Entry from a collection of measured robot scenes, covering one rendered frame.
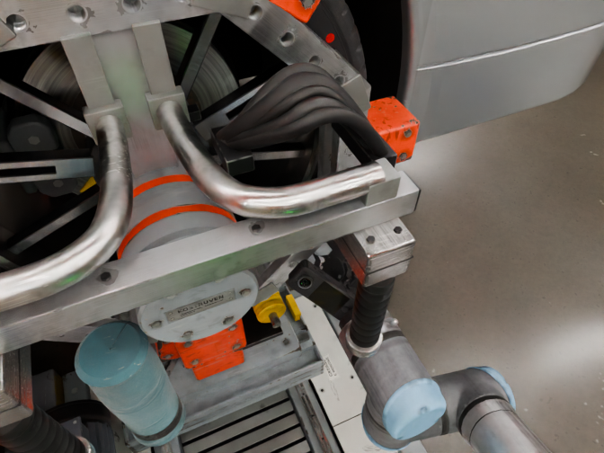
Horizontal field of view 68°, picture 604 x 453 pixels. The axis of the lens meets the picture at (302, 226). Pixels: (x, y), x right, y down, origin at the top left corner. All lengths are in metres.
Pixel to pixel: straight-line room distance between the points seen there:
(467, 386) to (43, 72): 0.76
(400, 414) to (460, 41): 0.55
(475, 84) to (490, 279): 0.93
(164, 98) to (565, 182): 1.85
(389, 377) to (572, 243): 1.33
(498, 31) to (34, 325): 0.73
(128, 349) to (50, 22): 0.37
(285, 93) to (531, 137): 1.95
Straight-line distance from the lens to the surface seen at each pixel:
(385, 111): 0.67
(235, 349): 0.89
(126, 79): 0.48
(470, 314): 1.55
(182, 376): 1.16
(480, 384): 0.81
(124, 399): 0.65
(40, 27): 0.45
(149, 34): 0.45
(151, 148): 0.52
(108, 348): 0.63
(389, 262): 0.42
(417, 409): 0.65
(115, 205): 0.37
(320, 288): 0.70
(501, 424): 0.74
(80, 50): 0.45
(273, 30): 0.48
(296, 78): 0.42
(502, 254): 1.74
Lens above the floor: 1.26
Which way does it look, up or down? 49 degrees down
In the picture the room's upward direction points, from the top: straight up
